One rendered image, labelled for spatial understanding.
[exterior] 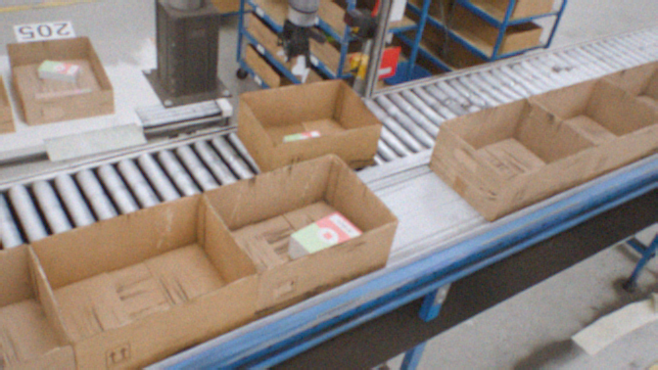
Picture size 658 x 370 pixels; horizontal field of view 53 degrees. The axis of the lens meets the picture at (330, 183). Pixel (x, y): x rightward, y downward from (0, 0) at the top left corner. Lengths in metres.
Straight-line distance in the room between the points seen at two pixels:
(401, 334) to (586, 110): 1.17
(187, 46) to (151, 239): 0.92
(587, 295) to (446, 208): 1.42
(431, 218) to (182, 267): 0.72
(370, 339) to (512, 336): 1.12
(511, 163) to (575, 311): 1.11
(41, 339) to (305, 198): 0.74
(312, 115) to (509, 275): 0.88
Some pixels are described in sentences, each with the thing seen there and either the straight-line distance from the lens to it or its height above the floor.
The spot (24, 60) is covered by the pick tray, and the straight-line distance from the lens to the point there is 2.67.
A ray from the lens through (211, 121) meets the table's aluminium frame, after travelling 2.43.
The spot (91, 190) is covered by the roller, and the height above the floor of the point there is 0.75.
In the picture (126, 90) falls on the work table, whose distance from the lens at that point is 2.52.
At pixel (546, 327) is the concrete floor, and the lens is 3.02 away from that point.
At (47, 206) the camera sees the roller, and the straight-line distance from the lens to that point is 2.05.
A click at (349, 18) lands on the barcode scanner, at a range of 2.44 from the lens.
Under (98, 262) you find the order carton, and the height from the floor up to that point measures 0.93.
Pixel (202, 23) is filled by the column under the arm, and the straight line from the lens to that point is 2.34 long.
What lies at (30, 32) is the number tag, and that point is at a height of 0.86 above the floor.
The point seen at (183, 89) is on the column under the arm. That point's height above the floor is 0.79.
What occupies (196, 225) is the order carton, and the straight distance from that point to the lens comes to 1.67.
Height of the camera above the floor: 2.10
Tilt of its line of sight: 39 degrees down
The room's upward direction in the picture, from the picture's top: 11 degrees clockwise
